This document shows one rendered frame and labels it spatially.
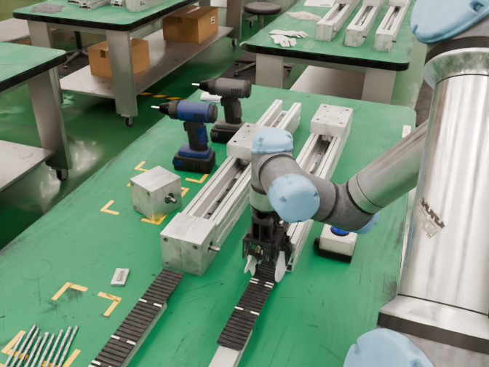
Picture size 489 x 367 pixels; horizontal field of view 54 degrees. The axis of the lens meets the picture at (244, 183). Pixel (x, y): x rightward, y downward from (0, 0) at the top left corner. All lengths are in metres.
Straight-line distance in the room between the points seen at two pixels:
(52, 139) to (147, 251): 1.82
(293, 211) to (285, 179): 0.05
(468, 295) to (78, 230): 1.00
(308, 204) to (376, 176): 0.12
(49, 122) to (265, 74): 1.26
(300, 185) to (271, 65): 2.17
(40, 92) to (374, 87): 1.83
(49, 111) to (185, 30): 2.36
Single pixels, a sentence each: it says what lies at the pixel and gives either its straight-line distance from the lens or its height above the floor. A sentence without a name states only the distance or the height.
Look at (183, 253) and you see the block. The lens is 1.09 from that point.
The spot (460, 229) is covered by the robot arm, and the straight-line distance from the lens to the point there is 0.50.
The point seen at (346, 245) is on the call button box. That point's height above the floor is 0.83.
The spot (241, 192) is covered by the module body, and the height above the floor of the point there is 0.86.
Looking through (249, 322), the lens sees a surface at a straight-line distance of 0.97.
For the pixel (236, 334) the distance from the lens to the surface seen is 0.95.
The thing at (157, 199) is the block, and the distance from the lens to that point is 1.25.
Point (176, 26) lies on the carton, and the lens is 4.94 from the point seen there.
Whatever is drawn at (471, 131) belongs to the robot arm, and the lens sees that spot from 0.53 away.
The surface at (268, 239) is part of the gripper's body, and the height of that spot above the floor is 0.94.
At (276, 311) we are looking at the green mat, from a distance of 1.04.
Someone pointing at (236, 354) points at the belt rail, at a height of 0.81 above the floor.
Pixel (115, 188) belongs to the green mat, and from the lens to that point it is 1.44.
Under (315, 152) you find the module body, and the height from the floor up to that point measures 0.82.
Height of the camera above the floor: 1.53
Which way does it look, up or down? 32 degrees down
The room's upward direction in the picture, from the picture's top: 2 degrees clockwise
